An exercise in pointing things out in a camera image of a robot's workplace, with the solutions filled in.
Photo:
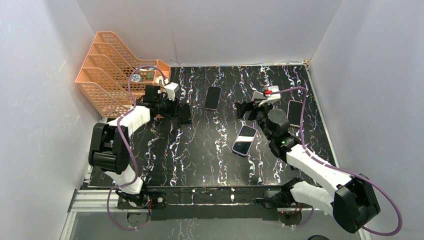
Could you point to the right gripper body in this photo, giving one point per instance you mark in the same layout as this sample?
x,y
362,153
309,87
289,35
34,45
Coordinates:
x,y
260,113

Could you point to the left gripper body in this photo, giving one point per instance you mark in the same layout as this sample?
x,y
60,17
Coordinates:
x,y
166,107

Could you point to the phone with clear pink case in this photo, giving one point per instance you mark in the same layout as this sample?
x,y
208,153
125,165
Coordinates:
x,y
212,98

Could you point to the phone with lilac case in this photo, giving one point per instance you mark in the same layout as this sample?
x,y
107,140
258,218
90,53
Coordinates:
x,y
244,140

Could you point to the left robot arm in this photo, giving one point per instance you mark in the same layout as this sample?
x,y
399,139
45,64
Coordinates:
x,y
110,150

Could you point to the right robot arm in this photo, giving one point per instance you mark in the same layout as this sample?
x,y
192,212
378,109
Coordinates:
x,y
349,199

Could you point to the phone with beige case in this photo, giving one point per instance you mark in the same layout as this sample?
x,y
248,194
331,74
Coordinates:
x,y
294,112

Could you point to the round tape roll in organizer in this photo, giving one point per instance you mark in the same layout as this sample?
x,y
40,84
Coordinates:
x,y
136,78

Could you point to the orange mesh desk organizer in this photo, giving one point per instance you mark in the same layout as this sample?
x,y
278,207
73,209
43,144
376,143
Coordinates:
x,y
104,77

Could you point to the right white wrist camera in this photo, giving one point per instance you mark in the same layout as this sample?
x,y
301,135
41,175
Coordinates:
x,y
270,95

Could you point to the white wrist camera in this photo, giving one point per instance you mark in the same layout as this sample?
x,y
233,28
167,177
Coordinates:
x,y
171,90
270,95

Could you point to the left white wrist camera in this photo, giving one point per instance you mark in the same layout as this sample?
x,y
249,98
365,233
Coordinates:
x,y
171,90

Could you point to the aluminium rail frame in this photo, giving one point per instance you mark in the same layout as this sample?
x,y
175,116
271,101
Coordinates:
x,y
89,201

